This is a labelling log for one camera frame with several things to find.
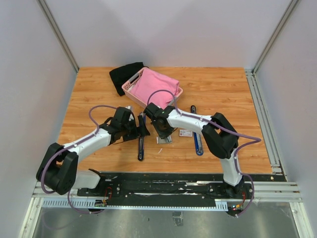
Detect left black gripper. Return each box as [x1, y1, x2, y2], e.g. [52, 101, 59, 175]
[121, 115, 150, 142]

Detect silver staple strips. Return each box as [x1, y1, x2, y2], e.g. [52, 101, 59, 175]
[156, 135, 172, 144]

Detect red staple box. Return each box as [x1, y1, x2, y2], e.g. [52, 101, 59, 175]
[179, 129, 193, 137]

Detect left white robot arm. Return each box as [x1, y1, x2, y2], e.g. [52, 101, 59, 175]
[36, 107, 150, 196]

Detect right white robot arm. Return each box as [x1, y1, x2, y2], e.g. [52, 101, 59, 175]
[144, 103, 244, 198]

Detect pink folded cloth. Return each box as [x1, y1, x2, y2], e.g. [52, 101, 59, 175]
[130, 67, 179, 109]

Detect pink plastic basket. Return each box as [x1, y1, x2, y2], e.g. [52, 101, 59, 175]
[121, 67, 183, 109]

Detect black folded cloth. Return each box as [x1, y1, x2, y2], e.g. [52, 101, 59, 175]
[109, 62, 145, 96]

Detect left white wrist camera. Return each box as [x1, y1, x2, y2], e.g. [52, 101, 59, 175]
[126, 105, 134, 121]

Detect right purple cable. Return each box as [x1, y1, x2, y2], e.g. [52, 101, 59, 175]
[146, 89, 262, 216]

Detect purple cable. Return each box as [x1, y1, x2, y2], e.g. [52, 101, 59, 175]
[40, 105, 121, 215]
[146, 89, 262, 216]

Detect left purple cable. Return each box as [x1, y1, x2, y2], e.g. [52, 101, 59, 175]
[40, 105, 121, 215]

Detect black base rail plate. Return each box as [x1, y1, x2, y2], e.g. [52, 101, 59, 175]
[77, 173, 252, 209]

